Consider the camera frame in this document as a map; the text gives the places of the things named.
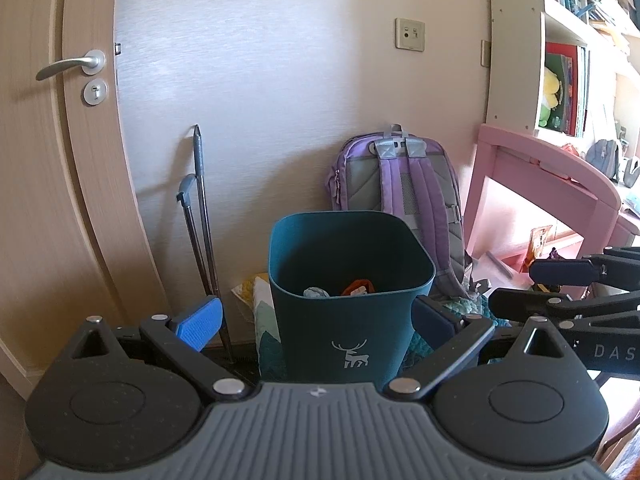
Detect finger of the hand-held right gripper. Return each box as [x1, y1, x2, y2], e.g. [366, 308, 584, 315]
[529, 246, 640, 287]
[487, 286, 640, 333]

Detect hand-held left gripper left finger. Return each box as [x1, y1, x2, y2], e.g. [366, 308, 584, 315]
[70, 296, 253, 403]

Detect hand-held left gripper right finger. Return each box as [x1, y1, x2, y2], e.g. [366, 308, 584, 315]
[382, 294, 581, 403]

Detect orange foam fruit net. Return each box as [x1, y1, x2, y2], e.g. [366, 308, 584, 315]
[341, 278, 376, 297]

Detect dark teal plastic bin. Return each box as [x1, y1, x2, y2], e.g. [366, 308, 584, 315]
[267, 210, 436, 393]

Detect small colourful picture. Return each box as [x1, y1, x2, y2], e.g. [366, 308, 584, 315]
[524, 225, 553, 266]

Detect teal knitted cloth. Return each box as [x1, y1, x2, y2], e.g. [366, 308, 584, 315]
[410, 292, 501, 361]

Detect teal white patterned cloth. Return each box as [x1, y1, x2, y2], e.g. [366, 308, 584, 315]
[231, 274, 288, 383]

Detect pink desk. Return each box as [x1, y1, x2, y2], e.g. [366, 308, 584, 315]
[462, 124, 640, 311]

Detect grey pouch bag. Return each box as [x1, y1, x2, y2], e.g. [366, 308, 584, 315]
[585, 139, 621, 178]

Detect metal pole with grey grip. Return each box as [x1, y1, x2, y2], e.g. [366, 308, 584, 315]
[175, 173, 223, 311]

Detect purple grey backpack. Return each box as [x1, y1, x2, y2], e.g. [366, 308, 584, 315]
[326, 124, 473, 301]

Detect row of picture books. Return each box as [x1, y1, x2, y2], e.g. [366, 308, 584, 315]
[545, 42, 591, 137]

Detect light wooden door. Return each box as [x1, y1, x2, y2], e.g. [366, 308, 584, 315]
[0, 0, 173, 401]

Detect white bookshelf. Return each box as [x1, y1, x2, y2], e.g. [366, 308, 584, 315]
[487, 0, 640, 146]

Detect silver door lock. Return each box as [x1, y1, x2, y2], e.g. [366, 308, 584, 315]
[81, 78, 108, 107]

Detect stacked shelf books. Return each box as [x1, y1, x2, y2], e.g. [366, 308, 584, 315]
[589, 4, 628, 46]

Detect beige wall socket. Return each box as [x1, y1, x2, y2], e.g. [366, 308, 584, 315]
[394, 17, 427, 52]

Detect silver door handle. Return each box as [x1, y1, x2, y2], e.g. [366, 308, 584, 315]
[35, 49, 107, 82]

